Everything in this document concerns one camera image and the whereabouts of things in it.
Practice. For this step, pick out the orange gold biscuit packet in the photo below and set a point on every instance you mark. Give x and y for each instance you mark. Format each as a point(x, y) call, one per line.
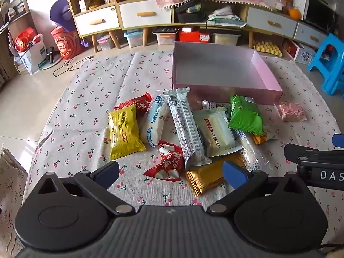
point(207, 177)

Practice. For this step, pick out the clear box with black lid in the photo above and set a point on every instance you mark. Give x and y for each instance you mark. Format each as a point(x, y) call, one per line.
point(165, 36)

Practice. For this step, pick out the red face print bag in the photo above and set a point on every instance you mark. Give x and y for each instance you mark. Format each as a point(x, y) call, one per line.
point(65, 43)

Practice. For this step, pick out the black open case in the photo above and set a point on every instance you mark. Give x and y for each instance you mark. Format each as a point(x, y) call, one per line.
point(189, 14)

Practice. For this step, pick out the long wooden low cabinet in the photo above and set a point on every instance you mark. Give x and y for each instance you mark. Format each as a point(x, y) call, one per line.
point(236, 10)

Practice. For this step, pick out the pink cardboard box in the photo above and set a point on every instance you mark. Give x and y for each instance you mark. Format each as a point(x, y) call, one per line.
point(215, 67)

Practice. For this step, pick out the white packet with dark triangles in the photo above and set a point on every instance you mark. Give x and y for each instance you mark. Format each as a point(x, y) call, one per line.
point(213, 104)

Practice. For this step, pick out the green snack packet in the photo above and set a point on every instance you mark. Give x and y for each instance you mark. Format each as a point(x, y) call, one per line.
point(244, 115)

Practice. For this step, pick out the cherry print cloth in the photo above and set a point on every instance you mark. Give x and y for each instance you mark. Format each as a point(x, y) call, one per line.
point(88, 107)

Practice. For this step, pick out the clear long bread packet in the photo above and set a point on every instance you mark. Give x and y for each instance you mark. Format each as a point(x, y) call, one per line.
point(251, 153)

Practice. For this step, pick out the beige floral cloth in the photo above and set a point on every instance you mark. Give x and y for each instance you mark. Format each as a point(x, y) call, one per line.
point(12, 193)

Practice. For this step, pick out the pale blue cabinet drawer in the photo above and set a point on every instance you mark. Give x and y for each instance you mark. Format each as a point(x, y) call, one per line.
point(310, 35)
point(271, 22)

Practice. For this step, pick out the wooden bookshelf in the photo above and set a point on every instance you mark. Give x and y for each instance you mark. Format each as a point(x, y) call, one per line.
point(14, 32)

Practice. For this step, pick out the white patterned crate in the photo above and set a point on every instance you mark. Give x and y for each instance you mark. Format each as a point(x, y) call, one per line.
point(305, 55)

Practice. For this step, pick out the red storage box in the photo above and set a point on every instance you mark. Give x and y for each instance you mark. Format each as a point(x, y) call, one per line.
point(193, 37)

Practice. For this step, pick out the clear box with blue lid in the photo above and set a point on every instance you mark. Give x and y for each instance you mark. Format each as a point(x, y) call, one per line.
point(133, 39)

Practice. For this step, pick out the white cabinet drawer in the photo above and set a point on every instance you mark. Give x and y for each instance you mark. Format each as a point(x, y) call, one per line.
point(96, 21)
point(145, 13)

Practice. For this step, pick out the grey long snack packet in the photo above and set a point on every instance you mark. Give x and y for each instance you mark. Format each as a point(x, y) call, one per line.
point(185, 129)

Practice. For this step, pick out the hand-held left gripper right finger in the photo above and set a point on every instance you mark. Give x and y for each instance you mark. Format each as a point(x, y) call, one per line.
point(233, 174)

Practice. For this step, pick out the pile of papers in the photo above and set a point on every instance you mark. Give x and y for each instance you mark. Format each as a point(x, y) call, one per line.
point(224, 17)

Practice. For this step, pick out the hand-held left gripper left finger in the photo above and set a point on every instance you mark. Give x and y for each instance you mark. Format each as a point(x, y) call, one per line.
point(107, 173)

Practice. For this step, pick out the white shopping bag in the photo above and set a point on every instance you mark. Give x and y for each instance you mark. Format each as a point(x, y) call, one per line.
point(33, 59)

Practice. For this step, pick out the white blue bread packet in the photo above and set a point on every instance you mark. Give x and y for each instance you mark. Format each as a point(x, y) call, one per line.
point(157, 121)

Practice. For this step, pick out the cream snack packet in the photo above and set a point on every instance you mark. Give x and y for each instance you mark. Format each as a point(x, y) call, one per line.
point(219, 134)

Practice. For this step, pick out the purple round object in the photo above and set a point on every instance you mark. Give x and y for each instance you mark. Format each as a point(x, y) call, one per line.
point(61, 13)

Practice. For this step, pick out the black microwave oven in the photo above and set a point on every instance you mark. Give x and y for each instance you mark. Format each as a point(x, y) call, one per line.
point(319, 13)

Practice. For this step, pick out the yellow snack packet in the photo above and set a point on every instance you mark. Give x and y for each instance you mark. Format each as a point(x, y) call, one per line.
point(125, 131)

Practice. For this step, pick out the small clear storage box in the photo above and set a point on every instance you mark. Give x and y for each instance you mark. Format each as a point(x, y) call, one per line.
point(105, 42)

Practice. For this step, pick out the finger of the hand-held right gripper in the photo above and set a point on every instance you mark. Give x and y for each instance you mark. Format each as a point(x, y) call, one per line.
point(298, 152)
point(338, 139)

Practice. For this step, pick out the yellow egg tray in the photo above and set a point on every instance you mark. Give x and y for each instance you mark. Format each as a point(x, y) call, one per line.
point(267, 48)

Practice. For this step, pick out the small orange red packet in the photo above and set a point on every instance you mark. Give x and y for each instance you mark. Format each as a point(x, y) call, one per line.
point(259, 139)

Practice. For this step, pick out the red candy packet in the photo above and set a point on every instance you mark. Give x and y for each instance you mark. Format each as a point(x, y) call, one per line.
point(137, 103)
point(166, 164)

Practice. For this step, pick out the wooden shelf cabinet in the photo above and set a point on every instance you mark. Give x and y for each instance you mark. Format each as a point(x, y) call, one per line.
point(91, 2)

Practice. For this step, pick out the pink rice crisp packet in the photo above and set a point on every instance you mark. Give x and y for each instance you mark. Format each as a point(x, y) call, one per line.
point(291, 112)

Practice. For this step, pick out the red gift bag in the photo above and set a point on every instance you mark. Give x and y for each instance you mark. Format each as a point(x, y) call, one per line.
point(24, 39)

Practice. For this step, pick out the blue plastic stool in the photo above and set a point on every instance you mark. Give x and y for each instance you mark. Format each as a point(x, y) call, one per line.
point(330, 59)

